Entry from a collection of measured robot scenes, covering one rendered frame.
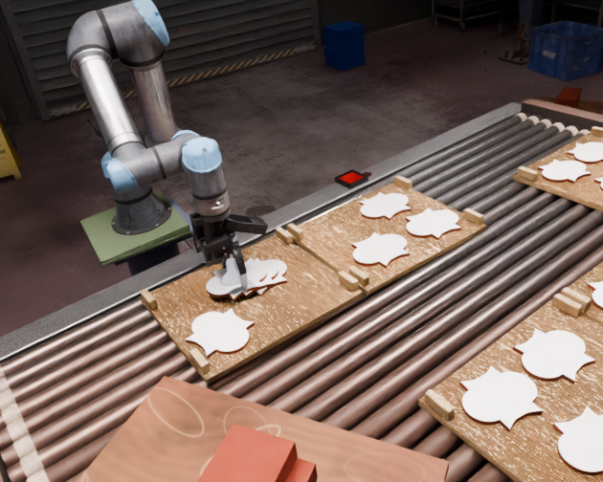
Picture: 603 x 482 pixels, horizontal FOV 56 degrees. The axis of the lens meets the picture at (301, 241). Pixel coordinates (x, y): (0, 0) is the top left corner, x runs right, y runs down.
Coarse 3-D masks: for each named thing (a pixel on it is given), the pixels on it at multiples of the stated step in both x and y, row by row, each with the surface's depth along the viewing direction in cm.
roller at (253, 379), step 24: (504, 216) 154; (528, 216) 156; (480, 240) 146; (432, 264) 139; (408, 288) 134; (360, 312) 127; (312, 336) 122; (336, 336) 124; (288, 360) 118; (240, 384) 113; (72, 480) 98
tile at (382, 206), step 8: (368, 200) 163; (376, 200) 163; (384, 200) 162; (392, 200) 162; (400, 200) 161; (408, 200) 161; (368, 208) 159; (376, 208) 159; (384, 208) 158; (392, 208) 158; (400, 208) 157; (408, 208) 157; (368, 216) 156; (376, 216) 155; (384, 216) 156; (392, 216) 156
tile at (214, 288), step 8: (248, 264) 139; (256, 264) 139; (216, 272) 138; (224, 272) 137; (248, 272) 136; (256, 272) 136; (264, 272) 136; (216, 280) 135; (248, 280) 133; (256, 280) 133; (208, 288) 132; (216, 288) 132; (224, 288) 132; (232, 288) 132; (240, 288) 131; (248, 288) 131; (256, 288) 132; (216, 296) 131; (224, 296) 131; (232, 296) 129
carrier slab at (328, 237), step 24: (384, 192) 168; (408, 192) 167; (336, 216) 159; (360, 216) 158; (408, 216) 156; (312, 240) 150; (336, 240) 149; (360, 240) 148; (408, 240) 146; (432, 240) 145; (456, 240) 144; (336, 264) 140; (408, 264) 137; (360, 288) 133
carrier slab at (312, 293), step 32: (256, 256) 147; (288, 256) 145; (160, 288) 140; (192, 288) 138; (288, 288) 134; (320, 288) 133; (160, 320) 129; (192, 320) 128; (256, 320) 126; (288, 320) 125; (320, 320) 126; (256, 352) 118
